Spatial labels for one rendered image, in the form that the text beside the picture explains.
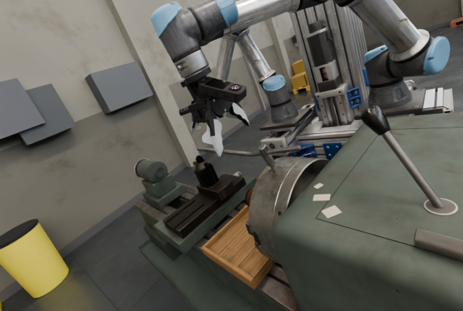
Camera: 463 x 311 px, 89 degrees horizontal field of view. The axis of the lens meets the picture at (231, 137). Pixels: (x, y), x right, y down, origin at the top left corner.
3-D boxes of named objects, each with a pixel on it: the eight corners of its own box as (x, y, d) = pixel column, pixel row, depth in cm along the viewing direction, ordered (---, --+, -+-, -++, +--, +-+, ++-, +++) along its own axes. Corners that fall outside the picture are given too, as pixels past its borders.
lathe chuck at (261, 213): (346, 208, 81) (315, 135, 69) (304, 295, 65) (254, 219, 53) (322, 203, 88) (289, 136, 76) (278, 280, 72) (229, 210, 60)
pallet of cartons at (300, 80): (305, 82, 836) (298, 59, 814) (337, 74, 759) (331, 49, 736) (286, 96, 740) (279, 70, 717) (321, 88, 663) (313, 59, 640)
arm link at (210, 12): (216, 1, 63) (180, 18, 61) (229, -17, 53) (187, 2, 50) (229, 30, 65) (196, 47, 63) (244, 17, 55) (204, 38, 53)
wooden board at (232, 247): (311, 217, 96) (308, 209, 95) (255, 290, 76) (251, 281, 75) (258, 202, 119) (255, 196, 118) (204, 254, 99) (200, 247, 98)
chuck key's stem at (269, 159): (284, 175, 66) (266, 143, 62) (282, 181, 64) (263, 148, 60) (277, 176, 67) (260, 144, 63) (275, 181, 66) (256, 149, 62)
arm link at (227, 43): (247, 5, 111) (225, 106, 126) (246, 10, 122) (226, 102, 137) (222, 0, 111) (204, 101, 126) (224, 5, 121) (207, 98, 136)
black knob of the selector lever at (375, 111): (395, 128, 37) (391, 100, 36) (389, 138, 35) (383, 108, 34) (368, 129, 40) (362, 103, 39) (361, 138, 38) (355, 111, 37)
